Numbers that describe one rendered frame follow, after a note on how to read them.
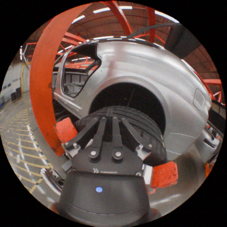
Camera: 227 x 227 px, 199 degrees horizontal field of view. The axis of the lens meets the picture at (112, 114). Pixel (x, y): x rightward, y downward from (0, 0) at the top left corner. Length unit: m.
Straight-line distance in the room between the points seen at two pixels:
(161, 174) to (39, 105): 0.64
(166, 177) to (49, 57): 0.70
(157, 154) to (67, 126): 0.32
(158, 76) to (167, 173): 0.50
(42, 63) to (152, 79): 0.68
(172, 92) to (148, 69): 0.23
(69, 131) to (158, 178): 0.34
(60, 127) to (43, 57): 0.40
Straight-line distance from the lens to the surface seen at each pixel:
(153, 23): 2.27
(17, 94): 8.32
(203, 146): 2.52
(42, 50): 0.50
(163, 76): 0.52
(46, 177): 0.33
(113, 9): 1.50
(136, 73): 0.49
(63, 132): 0.27
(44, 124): 0.55
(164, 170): 0.24
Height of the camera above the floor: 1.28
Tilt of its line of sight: 27 degrees down
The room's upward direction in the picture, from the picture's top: 15 degrees clockwise
